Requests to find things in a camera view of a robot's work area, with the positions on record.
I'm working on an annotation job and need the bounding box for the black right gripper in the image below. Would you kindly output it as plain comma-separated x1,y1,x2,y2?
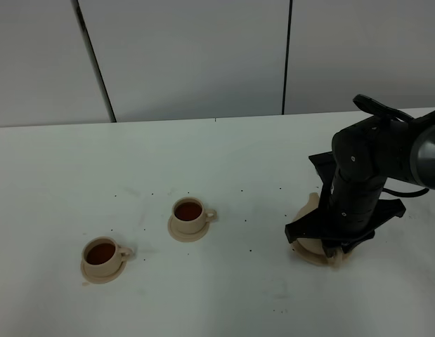
285,199,405,258

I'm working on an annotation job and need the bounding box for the tan teapot saucer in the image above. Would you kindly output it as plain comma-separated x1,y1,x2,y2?
291,241,352,269

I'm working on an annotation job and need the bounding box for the brown teapot with lid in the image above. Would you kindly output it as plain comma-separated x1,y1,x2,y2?
293,192,325,254

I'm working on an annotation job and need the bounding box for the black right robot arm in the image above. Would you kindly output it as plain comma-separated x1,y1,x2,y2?
285,110,435,258

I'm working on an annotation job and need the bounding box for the brown teacup near centre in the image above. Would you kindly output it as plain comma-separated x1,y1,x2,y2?
170,197,217,237

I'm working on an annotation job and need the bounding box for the brown teacup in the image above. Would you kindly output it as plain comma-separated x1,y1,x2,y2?
170,197,217,237
82,237,134,278

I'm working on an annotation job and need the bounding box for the tan saucer near centre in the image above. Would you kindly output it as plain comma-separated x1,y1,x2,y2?
167,216,209,242

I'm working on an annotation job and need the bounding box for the brown teacup front left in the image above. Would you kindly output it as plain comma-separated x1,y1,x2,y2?
82,237,134,278

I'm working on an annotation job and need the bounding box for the tan saucer front left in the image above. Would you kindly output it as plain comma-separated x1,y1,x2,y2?
80,261,126,284

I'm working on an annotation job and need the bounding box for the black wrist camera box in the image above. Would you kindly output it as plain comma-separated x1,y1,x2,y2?
309,152,337,190

